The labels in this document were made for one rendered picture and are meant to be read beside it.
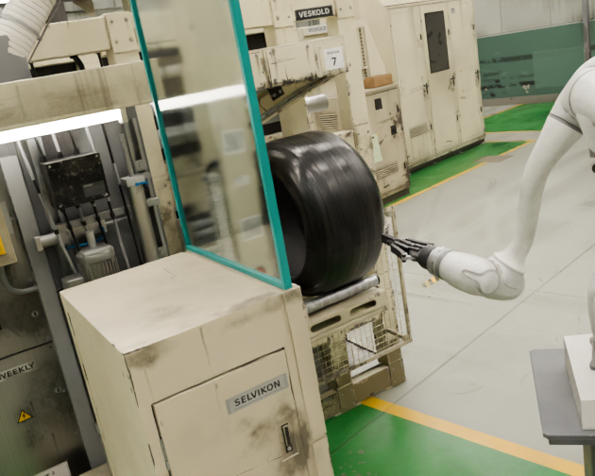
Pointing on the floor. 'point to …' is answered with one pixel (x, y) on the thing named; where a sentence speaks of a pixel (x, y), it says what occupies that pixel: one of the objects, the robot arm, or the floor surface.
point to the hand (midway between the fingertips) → (390, 240)
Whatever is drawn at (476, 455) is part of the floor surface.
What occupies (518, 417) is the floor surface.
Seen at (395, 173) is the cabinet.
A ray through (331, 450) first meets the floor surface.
